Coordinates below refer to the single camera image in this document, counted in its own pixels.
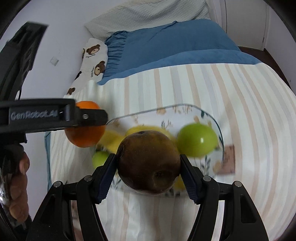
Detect striped bed sheet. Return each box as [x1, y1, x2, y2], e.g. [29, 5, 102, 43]
[45, 62, 296, 241]

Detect bear print pillow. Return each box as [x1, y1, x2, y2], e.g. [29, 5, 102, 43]
[62, 37, 108, 96]

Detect brown russet pear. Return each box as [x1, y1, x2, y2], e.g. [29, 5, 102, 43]
[116, 130, 181, 194]

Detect floral glass plate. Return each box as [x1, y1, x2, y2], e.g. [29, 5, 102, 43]
[92, 104, 225, 196]

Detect orange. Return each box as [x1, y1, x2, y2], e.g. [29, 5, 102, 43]
[64, 101, 106, 148]

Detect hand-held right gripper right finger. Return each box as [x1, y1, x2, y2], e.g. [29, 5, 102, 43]
[179, 153, 269, 241]

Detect white textured pillow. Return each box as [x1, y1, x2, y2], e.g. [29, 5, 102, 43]
[84, 0, 212, 44]

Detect yellow bananas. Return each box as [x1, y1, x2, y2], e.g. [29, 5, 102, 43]
[96, 125, 186, 192]

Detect white door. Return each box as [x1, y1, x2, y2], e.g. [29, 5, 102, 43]
[215, 0, 271, 50]

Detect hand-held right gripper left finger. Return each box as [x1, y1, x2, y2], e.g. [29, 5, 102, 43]
[25, 153, 119, 241]

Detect person's left hand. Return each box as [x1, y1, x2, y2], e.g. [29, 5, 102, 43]
[9, 152, 30, 223]

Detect small green apple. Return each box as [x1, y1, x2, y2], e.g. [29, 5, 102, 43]
[92, 151, 110, 169]

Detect blue pillow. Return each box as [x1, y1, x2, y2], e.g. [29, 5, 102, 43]
[97, 19, 263, 86]

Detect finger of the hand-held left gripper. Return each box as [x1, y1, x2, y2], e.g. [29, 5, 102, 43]
[65, 104, 108, 128]

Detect large green apple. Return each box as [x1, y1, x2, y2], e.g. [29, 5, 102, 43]
[177, 123, 218, 157]

